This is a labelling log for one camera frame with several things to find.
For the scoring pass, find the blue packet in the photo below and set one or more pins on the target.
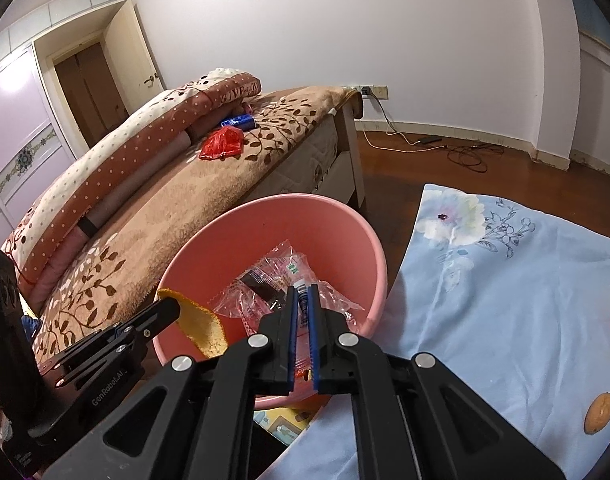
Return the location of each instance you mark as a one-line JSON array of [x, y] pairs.
[[237, 121]]

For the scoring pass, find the wall socket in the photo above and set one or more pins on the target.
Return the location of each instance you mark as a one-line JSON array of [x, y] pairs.
[[367, 91]]

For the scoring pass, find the clear plastic wrapper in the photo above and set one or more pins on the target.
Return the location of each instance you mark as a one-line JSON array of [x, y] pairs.
[[280, 265]]

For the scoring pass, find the pink plastic basin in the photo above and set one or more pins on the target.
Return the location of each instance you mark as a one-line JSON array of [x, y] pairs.
[[225, 240]]

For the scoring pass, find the purple wardrobe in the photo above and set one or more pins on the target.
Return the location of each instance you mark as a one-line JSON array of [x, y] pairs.
[[15, 125]]

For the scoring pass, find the cream door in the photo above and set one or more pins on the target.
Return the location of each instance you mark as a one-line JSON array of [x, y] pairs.
[[130, 60]]

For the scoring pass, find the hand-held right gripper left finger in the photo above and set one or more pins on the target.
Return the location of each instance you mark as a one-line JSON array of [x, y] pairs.
[[292, 340]]

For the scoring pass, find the colourful printed mat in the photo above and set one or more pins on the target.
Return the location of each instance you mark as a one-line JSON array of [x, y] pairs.
[[285, 422]]

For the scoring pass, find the dotted brown white quilt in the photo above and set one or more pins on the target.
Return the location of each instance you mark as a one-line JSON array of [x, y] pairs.
[[110, 160]]

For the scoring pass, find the wooden bed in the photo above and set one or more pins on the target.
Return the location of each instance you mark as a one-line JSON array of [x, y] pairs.
[[335, 160]]

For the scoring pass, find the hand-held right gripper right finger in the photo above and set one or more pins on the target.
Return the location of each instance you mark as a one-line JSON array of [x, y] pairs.
[[312, 340]]

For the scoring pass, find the tan twine ball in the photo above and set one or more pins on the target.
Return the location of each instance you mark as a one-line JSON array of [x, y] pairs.
[[600, 412]]

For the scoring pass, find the light blue floral sheet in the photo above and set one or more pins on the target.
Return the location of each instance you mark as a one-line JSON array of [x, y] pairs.
[[485, 310]]

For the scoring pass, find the brown leaf-print blanket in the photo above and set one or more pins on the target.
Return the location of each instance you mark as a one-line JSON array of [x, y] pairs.
[[185, 195]]

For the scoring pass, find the red plastic bag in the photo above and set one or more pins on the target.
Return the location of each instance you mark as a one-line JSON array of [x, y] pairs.
[[224, 142]]

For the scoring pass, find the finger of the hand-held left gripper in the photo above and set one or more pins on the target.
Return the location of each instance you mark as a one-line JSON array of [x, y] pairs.
[[135, 327]]

